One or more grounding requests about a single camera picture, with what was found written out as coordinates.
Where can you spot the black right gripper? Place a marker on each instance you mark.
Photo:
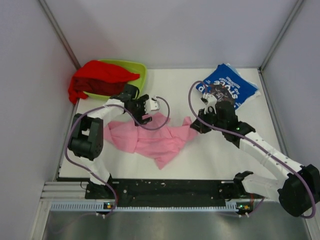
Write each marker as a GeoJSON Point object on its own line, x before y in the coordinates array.
{"type": "Point", "coordinates": [200, 126]}

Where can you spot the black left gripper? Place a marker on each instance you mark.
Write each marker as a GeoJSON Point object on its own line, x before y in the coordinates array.
{"type": "Point", "coordinates": [138, 118]}

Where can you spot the pink t-shirt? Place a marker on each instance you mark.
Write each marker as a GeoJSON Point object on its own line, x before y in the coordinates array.
{"type": "Point", "coordinates": [161, 145]}

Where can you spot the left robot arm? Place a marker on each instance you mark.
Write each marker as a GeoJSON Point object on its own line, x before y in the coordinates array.
{"type": "Point", "coordinates": [86, 138]}

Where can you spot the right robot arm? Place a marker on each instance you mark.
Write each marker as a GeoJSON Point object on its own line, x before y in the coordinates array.
{"type": "Point", "coordinates": [295, 186]}

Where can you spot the blue printed folded t-shirt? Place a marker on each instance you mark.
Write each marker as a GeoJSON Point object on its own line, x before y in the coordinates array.
{"type": "Point", "coordinates": [221, 84]}

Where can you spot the green plastic basin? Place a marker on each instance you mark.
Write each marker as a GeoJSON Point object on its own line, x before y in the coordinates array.
{"type": "Point", "coordinates": [131, 66]}

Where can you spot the red t-shirt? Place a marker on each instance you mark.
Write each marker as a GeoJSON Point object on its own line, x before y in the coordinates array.
{"type": "Point", "coordinates": [100, 78]}

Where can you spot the light blue folded t-shirt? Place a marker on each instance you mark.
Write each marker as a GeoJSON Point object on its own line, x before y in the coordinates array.
{"type": "Point", "coordinates": [232, 68]}

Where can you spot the white folded t-shirt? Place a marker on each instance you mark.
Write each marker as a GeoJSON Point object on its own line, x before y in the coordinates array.
{"type": "Point", "coordinates": [247, 90]}

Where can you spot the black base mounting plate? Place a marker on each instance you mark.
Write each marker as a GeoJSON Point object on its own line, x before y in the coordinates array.
{"type": "Point", "coordinates": [176, 192]}

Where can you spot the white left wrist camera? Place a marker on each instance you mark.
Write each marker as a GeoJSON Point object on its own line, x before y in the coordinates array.
{"type": "Point", "coordinates": [152, 104]}

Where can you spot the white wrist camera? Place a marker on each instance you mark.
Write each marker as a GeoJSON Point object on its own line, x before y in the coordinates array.
{"type": "Point", "coordinates": [209, 99]}
{"type": "Point", "coordinates": [152, 104]}

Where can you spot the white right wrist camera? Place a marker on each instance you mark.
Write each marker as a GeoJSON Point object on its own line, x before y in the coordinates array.
{"type": "Point", "coordinates": [209, 99]}

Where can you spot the aluminium right side rail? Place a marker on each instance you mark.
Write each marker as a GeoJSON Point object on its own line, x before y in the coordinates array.
{"type": "Point", "coordinates": [273, 114]}

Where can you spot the grey slotted cable duct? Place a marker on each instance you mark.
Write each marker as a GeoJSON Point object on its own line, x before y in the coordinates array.
{"type": "Point", "coordinates": [100, 206]}

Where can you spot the aluminium front frame rail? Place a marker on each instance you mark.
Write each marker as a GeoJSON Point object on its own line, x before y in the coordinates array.
{"type": "Point", "coordinates": [63, 191]}

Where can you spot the aluminium left corner post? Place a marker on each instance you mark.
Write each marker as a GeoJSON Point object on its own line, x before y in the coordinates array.
{"type": "Point", "coordinates": [58, 32]}

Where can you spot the aluminium corner post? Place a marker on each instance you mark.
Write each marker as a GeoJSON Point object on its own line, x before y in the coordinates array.
{"type": "Point", "coordinates": [298, 5]}
{"type": "Point", "coordinates": [58, 32]}

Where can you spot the aluminium right corner post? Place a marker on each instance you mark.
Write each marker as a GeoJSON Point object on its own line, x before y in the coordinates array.
{"type": "Point", "coordinates": [298, 5]}

